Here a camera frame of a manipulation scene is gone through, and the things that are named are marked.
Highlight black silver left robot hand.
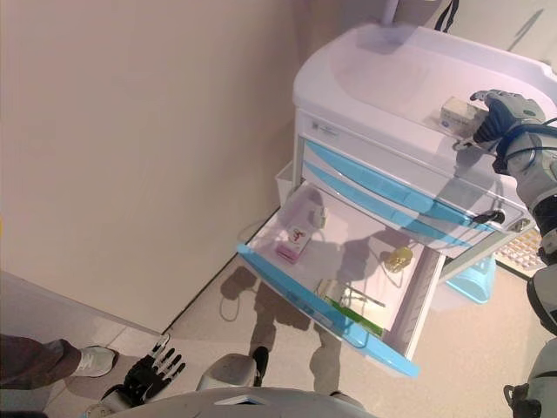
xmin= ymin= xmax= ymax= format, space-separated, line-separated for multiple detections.
xmin=124 ymin=334 xmax=187 ymax=407

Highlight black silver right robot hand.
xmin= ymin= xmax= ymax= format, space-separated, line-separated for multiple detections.
xmin=451 ymin=88 xmax=547 ymax=152

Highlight white drawer blue handle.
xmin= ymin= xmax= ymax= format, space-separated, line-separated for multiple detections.
xmin=236 ymin=181 xmax=448 ymax=379
xmin=299 ymin=134 xmax=531 ymax=237
xmin=299 ymin=161 xmax=502 ymax=254

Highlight green white medicine box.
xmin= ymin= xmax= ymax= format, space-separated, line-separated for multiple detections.
xmin=316 ymin=277 xmax=389 ymax=340

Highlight white sneaker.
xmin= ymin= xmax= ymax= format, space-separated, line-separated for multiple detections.
xmin=70 ymin=345 xmax=120 ymax=379

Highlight black cart lock key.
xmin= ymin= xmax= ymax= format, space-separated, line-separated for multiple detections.
xmin=473 ymin=207 xmax=507 ymax=226

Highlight person leg brown trousers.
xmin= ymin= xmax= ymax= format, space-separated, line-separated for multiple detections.
xmin=0 ymin=332 xmax=83 ymax=392

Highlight grey robot torso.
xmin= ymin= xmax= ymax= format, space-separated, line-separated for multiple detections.
xmin=138 ymin=386 xmax=372 ymax=418

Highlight white perforated side basket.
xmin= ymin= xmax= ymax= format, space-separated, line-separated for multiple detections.
xmin=494 ymin=225 xmax=550 ymax=274

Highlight white medical cart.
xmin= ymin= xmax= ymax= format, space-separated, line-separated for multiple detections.
xmin=273 ymin=24 xmax=557 ymax=363

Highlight waste bin blue lid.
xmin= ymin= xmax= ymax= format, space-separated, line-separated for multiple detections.
xmin=445 ymin=255 xmax=498 ymax=307

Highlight clear bottle yellow capsules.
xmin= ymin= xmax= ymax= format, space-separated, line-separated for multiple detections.
xmin=380 ymin=245 xmax=414 ymax=272

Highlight pink box red print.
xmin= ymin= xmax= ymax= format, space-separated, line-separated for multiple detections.
xmin=273 ymin=224 xmax=312 ymax=263

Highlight clear white side bin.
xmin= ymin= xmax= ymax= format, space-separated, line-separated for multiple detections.
xmin=273 ymin=158 xmax=298 ymax=211

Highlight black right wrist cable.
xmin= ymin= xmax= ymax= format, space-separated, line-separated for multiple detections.
xmin=494 ymin=116 xmax=557 ymax=158

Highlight black hanging cable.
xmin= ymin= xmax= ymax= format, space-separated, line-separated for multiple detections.
xmin=433 ymin=0 xmax=461 ymax=32

